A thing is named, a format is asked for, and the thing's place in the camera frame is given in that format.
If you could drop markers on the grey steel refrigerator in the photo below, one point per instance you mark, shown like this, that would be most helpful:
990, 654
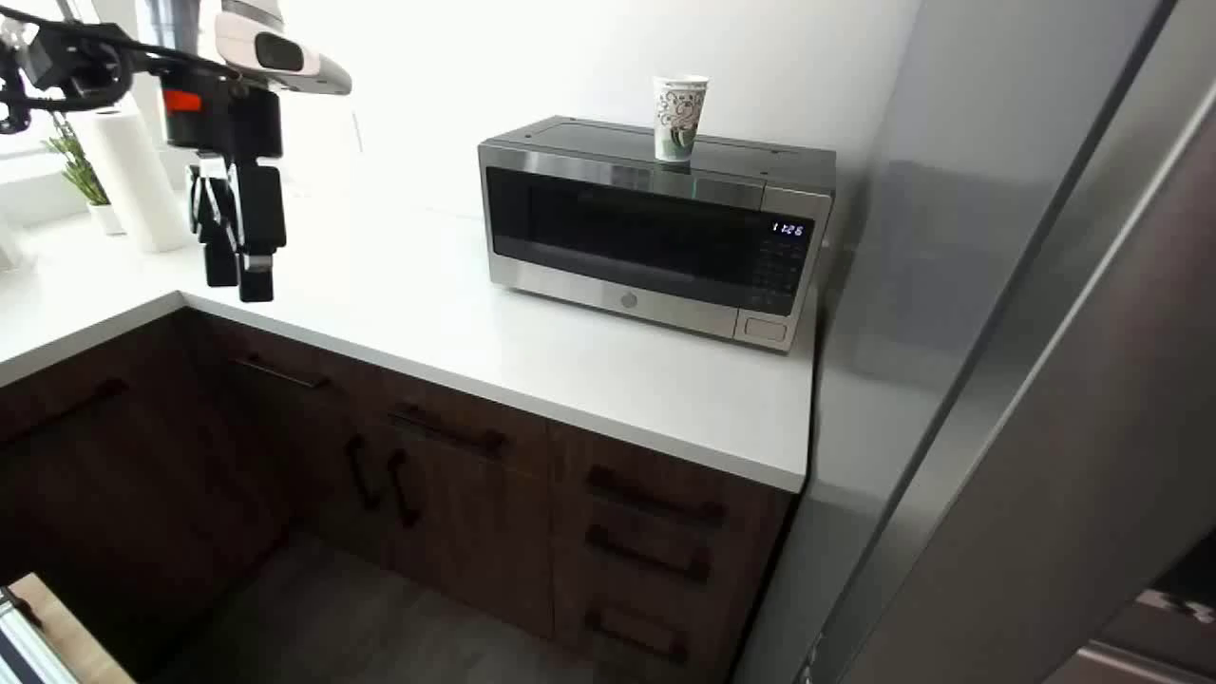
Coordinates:
1012, 381

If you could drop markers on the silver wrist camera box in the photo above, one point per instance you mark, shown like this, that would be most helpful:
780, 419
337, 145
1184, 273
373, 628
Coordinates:
272, 51

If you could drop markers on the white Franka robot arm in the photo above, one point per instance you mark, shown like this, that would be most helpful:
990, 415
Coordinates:
81, 64

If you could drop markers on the printed paper cup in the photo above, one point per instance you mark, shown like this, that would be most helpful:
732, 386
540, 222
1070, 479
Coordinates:
681, 118

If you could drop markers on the dark wood stacked drawer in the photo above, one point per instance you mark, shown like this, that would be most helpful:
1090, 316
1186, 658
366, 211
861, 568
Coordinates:
632, 631
646, 554
660, 496

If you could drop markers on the small green potted plant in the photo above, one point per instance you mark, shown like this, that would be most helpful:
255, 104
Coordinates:
76, 173

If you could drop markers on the dark wood cabinet door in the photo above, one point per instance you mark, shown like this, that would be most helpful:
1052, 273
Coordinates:
342, 479
467, 534

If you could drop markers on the light wooden table edge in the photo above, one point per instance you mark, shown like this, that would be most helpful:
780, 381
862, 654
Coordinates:
68, 631

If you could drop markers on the aluminium table frame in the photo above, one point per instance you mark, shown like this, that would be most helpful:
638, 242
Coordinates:
21, 652

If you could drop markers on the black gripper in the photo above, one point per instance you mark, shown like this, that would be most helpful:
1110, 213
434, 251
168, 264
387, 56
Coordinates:
234, 118

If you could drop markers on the dark wood wide drawer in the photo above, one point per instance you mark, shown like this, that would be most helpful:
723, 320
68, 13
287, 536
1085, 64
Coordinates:
440, 432

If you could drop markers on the stainless steel microwave oven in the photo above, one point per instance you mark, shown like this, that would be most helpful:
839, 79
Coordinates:
632, 242

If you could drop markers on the white paper towel roll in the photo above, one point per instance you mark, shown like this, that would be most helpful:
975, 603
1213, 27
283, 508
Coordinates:
133, 175

